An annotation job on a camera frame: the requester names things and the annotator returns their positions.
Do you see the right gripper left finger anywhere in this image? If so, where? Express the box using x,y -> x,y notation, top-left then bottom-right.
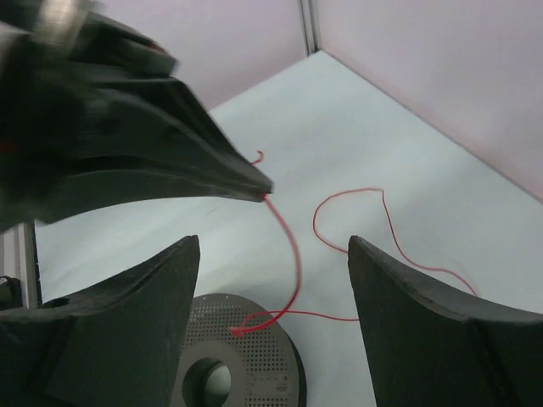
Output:
1,236 -> 200,406

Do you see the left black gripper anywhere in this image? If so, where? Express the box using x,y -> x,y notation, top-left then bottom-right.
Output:
1,8 -> 273,230

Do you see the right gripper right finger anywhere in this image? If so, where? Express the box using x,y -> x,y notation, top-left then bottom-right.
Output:
348,236 -> 542,407

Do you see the black cable spool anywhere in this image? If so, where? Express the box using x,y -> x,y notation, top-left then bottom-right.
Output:
170,293 -> 307,407

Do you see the thin red wire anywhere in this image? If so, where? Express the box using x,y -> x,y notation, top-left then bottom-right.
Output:
228,150 -> 479,338

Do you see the left aluminium frame post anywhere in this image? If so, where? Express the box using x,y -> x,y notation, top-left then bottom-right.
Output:
298,0 -> 321,55

